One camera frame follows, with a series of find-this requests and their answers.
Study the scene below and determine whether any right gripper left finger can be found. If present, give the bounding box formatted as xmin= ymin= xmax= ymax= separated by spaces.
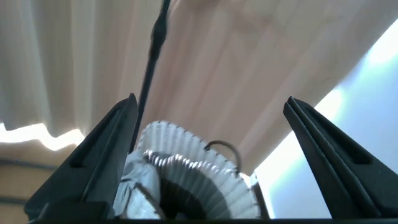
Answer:
xmin=24 ymin=93 xmax=139 ymax=220

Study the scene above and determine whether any white laundry basket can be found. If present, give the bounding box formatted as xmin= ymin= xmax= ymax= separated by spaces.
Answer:
xmin=113 ymin=120 xmax=270 ymax=220

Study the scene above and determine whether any pale grey garment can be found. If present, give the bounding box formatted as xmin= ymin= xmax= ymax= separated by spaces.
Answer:
xmin=113 ymin=149 xmax=162 ymax=219

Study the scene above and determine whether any black clothes rack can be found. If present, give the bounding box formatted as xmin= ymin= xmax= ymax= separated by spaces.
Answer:
xmin=0 ymin=0 xmax=172 ymax=207

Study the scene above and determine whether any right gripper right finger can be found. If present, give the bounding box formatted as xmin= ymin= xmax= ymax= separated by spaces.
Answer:
xmin=282 ymin=95 xmax=398 ymax=219

